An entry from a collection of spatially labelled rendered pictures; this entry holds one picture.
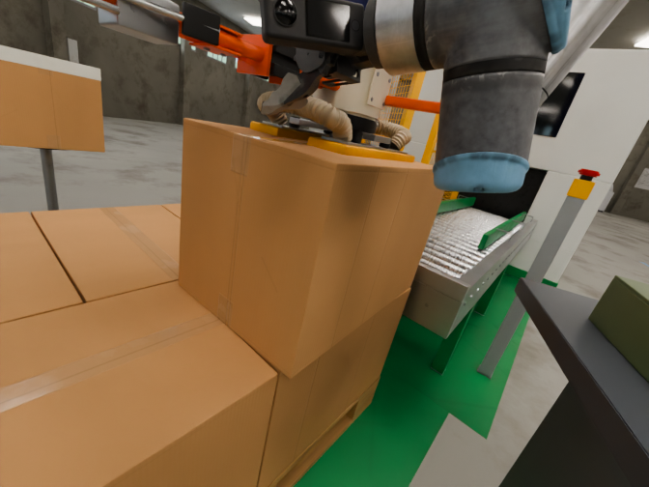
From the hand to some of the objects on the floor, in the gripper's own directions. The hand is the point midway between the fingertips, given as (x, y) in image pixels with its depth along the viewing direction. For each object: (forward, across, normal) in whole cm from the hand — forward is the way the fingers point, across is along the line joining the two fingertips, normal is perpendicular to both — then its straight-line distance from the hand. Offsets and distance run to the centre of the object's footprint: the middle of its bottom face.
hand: (255, 57), depth 44 cm
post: (-30, -116, -122) cm, 171 cm away
